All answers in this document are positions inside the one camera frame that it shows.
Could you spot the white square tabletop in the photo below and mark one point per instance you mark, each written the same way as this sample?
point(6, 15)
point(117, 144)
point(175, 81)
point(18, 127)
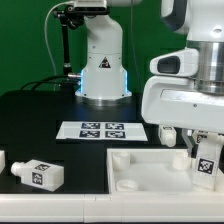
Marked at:
point(151, 171)

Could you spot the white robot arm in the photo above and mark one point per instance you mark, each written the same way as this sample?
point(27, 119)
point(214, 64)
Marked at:
point(202, 21)

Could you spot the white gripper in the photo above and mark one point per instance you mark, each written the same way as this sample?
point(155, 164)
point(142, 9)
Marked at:
point(174, 102)

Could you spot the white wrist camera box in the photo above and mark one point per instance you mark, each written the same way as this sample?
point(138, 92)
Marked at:
point(182, 63)

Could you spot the white front fence rail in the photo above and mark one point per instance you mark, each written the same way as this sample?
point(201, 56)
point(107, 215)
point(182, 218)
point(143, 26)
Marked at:
point(112, 208)

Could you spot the white marker tag sheet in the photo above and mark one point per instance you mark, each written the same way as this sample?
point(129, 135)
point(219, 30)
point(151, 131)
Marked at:
point(101, 131)

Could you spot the black camera stand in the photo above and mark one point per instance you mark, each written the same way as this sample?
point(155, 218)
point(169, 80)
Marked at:
point(69, 19)

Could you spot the white left fence piece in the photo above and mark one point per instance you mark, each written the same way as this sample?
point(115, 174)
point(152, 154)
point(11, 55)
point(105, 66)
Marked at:
point(2, 160)

